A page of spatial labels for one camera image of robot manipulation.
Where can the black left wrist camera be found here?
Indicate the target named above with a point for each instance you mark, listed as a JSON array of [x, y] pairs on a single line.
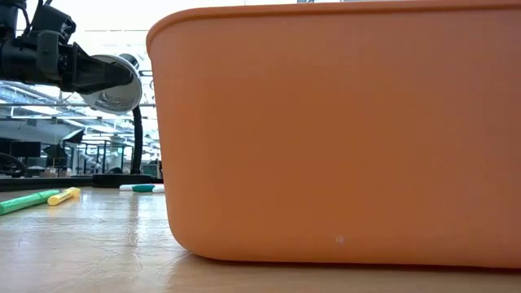
[[53, 22]]

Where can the slim green highlighter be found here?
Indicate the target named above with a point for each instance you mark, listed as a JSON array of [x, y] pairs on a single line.
[[24, 202]]

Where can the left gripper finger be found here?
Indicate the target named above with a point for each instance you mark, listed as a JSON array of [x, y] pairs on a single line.
[[93, 71], [106, 87]]

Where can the slim yellow highlighter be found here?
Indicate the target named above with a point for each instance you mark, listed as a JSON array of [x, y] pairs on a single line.
[[61, 198]]

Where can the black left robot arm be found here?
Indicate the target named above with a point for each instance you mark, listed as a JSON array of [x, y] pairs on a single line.
[[8, 16]]

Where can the orange plastic bin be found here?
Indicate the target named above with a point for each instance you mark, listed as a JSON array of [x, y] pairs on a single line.
[[325, 142]]

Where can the black aluminium table frame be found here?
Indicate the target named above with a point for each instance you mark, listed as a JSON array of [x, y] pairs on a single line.
[[40, 184]]

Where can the black desk lamp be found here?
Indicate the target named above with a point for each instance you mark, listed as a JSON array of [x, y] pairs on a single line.
[[118, 101]]

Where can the green-capped white marker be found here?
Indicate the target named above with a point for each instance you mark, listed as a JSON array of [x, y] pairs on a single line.
[[144, 188]]

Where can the black computer monitor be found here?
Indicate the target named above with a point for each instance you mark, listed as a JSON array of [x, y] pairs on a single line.
[[24, 148]]

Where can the background robot workstation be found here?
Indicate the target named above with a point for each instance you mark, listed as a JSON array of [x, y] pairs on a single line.
[[73, 136]]

